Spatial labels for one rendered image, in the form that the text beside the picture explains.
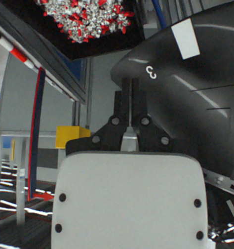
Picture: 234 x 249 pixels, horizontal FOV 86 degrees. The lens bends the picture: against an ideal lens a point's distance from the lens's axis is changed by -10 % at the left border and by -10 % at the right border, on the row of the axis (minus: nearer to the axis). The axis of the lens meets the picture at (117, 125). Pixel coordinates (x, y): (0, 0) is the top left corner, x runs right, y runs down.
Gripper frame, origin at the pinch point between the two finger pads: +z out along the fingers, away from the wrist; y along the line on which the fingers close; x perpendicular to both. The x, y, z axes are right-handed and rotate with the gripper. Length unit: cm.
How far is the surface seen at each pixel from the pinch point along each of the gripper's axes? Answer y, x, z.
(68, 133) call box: -23.8, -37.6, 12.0
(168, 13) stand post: 21, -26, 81
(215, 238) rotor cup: 18.0, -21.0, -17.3
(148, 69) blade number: 2.1, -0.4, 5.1
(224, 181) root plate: 17.0, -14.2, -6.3
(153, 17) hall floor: 19, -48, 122
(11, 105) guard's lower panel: -103, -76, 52
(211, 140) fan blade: 10.7, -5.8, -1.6
